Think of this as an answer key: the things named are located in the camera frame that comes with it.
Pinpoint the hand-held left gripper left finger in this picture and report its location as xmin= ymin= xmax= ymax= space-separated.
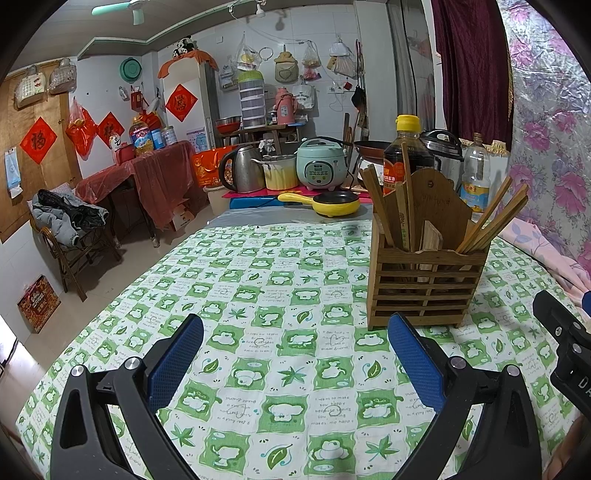
xmin=50 ymin=314 xmax=205 ymax=480

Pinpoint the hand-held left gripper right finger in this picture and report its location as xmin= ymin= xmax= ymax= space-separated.
xmin=387 ymin=312 xmax=542 ymax=480

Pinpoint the wooden utensil holder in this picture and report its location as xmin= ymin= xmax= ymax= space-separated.
xmin=367 ymin=167 xmax=491 ymax=331

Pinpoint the bundle of wooden chopsticks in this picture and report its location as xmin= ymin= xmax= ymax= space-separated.
xmin=359 ymin=141 xmax=530 ymax=256

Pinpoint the person's right hand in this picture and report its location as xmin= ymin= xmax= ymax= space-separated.
xmin=543 ymin=414 xmax=591 ymax=480

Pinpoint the pink floral blanket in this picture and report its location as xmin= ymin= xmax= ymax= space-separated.
xmin=491 ymin=217 xmax=591 ymax=306

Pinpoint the green checked bedsheet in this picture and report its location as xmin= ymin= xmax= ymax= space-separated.
xmin=16 ymin=217 xmax=591 ymax=480

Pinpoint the wooden chair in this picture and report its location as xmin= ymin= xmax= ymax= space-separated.
xmin=30 ymin=213 xmax=124 ymax=304

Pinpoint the red cardboard box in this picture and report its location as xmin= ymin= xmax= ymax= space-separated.
xmin=17 ymin=274 xmax=62 ymax=335

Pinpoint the clear cooking oil bottle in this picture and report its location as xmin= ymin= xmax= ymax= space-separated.
xmin=460 ymin=132 xmax=492 ymax=214

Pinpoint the blue mat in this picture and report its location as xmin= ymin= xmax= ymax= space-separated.
xmin=221 ymin=186 xmax=373 ymax=212

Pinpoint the yellow frying pan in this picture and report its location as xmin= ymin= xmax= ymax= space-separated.
xmin=277 ymin=191 xmax=362 ymax=219

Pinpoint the table with red cover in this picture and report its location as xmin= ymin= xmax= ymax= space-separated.
xmin=75 ymin=140 xmax=209 ymax=246

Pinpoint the grey jacket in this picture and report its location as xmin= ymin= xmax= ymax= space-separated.
xmin=31 ymin=188 xmax=110 ymax=248

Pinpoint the orange gift bag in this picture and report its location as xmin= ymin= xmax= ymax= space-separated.
xmin=191 ymin=147 xmax=232 ymax=188

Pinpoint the stainless steel electric kettle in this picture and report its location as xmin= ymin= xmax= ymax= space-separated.
xmin=219 ymin=144 xmax=266 ymax=195

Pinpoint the soy sauce bottle yellow cap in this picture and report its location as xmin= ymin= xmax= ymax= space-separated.
xmin=382 ymin=114 xmax=436 ymax=195

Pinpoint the yellow pot with lid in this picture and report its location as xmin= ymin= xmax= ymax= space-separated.
xmin=251 ymin=154 xmax=301 ymax=192

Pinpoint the light blue rice cooker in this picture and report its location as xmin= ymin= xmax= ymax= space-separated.
xmin=295 ymin=137 xmax=348 ymax=192

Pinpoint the yellow cooking oil jug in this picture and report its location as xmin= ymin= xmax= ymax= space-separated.
xmin=129 ymin=115 xmax=155 ymax=158

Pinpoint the red bowl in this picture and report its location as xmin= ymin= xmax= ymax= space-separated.
xmin=214 ymin=116 xmax=243 ymax=136

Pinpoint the red diamond paper decoration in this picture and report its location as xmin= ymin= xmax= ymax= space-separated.
xmin=95 ymin=111 xmax=123 ymax=149
xmin=19 ymin=116 xmax=59 ymax=165
xmin=164 ymin=82 xmax=195 ymax=124

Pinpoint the wooden shelf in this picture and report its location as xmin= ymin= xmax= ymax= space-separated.
xmin=230 ymin=121 xmax=308 ymax=154

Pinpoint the red plastic bag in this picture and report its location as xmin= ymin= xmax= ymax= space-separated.
xmin=65 ymin=96 xmax=99 ymax=158

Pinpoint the white refrigerator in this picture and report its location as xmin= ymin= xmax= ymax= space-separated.
xmin=159 ymin=62 xmax=221 ymax=149

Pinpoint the maroon curtain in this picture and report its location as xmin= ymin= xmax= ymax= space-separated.
xmin=431 ymin=0 xmax=514 ymax=149

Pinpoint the stacked steamer green lid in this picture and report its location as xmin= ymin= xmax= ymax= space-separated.
xmin=237 ymin=69 xmax=267 ymax=130

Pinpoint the pink thermos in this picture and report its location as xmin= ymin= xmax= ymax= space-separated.
xmin=274 ymin=87 xmax=299 ymax=126

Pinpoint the white tote bag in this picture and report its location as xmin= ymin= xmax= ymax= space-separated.
xmin=290 ymin=82 xmax=318 ymax=112

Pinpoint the green plastic basin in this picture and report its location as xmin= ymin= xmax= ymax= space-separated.
xmin=119 ymin=57 xmax=142 ymax=85

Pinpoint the orange cloth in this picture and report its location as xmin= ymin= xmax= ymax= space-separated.
xmin=157 ymin=49 xmax=219 ymax=80

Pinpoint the beige hanging cloth bag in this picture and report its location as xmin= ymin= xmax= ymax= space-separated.
xmin=273 ymin=50 xmax=298 ymax=85

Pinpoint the hanging clear plastic bag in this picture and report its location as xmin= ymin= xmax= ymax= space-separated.
xmin=300 ymin=40 xmax=322 ymax=81
xmin=235 ymin=32 xmax=260 ymax=73

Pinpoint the white hanging bag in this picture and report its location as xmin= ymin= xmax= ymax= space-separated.
xmin=327 ymin=39 xmax=359 ymax=78

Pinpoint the panda plush toy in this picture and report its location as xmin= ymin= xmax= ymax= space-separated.
xmin=171 ymin=35 xmax=195 ymax=59

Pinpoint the teal ceiling fan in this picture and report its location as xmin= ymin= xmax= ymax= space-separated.
xmin=91 ymin=0 xmax=147 ymax=27

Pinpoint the floral plastic wall sheet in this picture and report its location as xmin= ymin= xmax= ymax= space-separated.
xmin=496 ymin=0 xmax=591 ymax=260

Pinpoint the blue wall calendar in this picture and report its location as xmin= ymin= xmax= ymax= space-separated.
xmin=4 ymin=147 xmax=24 ymax=200

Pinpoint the woven wall bag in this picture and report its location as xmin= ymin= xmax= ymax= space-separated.
xmin=48 ymin=57 xmax=78 ymax=96
xmin=13 ymin=66 xmax=48 ymax=110

